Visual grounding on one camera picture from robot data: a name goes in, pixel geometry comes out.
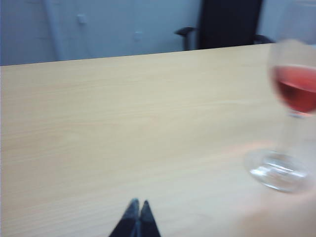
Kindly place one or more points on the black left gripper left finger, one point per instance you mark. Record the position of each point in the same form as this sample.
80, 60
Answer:
128, 219

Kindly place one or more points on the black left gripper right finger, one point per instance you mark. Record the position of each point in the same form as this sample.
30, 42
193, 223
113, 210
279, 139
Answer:
148, 222

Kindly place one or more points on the wine glass with red liquid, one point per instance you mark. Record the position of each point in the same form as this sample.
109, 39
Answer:
293, 91

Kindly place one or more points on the black office chair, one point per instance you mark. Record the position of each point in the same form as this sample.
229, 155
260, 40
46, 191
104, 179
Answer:
229, 24

